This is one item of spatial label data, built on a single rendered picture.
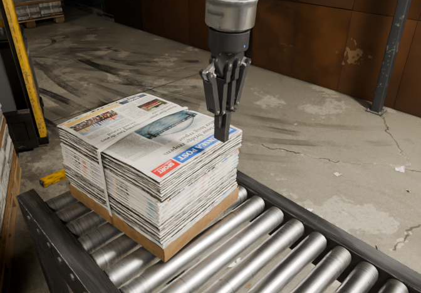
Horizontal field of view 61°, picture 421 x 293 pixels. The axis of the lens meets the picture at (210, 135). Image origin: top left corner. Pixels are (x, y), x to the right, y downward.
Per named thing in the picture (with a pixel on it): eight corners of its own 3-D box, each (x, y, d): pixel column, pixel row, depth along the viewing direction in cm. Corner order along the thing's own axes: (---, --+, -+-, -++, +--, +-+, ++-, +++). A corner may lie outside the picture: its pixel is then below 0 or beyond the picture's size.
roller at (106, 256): (86, 267, 86) (82, 253, 84) (222, 184, 114) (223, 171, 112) (96, 280, 83) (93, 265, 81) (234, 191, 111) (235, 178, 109)
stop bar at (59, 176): (39, 183, 106) (37, 178, 105) (157, 133, 132) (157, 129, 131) (44, 188, 104) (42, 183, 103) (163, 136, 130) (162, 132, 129)
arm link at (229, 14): (194, -9, 61) (193, 27, 64) (235, 0, 56) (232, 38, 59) (228, -13, 67) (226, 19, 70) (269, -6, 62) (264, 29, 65)
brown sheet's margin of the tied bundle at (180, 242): (119, 230, 89) (117, 218, 87) (196, 176, 108) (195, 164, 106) (165, 263, 80) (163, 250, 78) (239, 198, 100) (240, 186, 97)
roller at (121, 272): (99, 284, 82) (96, 269, 80) (238, 193, 110) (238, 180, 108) (111, 298, 79) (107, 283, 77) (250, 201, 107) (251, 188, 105)
